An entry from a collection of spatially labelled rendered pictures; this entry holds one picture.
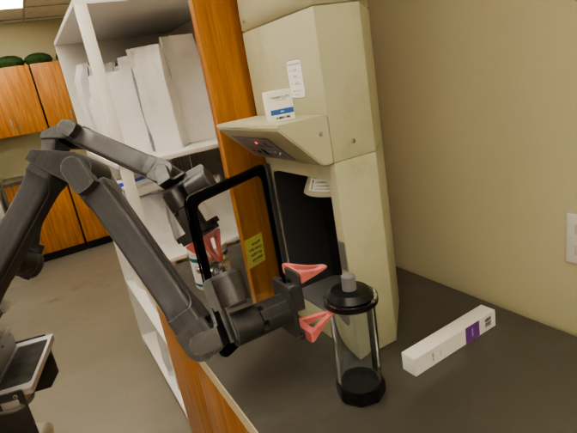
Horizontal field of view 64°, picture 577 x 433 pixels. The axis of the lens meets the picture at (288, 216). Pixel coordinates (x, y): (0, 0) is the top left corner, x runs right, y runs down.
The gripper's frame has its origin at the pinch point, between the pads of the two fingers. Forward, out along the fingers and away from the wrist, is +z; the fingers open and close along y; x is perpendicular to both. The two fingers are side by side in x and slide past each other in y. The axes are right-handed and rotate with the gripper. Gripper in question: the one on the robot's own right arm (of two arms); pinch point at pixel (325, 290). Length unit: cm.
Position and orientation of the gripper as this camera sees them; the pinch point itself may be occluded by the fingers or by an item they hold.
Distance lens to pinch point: 88.5
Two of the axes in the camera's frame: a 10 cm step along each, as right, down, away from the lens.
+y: -1.7, -9.4, -2.8
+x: -4.9, -1.7, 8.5
